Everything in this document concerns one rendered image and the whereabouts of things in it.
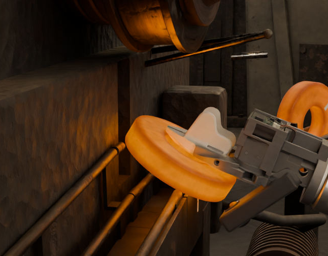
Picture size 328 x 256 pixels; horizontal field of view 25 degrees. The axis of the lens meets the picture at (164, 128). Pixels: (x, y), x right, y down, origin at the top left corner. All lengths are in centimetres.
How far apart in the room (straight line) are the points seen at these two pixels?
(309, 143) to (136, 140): 22
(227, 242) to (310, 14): 131
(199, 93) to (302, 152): 28
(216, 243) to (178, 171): 196
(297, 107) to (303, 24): 229
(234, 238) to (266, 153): 198
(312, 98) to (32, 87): 81
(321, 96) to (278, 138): 52
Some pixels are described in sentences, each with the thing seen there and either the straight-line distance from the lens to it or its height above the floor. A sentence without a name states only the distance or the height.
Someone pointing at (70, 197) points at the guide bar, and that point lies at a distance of 78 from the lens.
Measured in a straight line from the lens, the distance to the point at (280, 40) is 369.
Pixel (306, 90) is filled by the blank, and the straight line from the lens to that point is 142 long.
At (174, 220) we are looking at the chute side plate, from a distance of 87.
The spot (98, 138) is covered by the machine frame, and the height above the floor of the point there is 78.
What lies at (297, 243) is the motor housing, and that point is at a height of 53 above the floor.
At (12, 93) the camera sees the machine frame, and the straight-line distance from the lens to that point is 68.
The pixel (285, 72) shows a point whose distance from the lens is 369.
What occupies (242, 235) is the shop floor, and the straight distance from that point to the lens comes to 296.
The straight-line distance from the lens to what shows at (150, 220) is 99.
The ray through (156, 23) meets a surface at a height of 92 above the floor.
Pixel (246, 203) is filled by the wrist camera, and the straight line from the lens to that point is 98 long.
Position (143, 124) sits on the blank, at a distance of 97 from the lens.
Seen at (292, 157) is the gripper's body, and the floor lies 75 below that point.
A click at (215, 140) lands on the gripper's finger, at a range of 97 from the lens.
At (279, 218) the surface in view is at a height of 57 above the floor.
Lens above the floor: 97
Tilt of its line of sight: 11 degrees down
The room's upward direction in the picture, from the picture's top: straight up
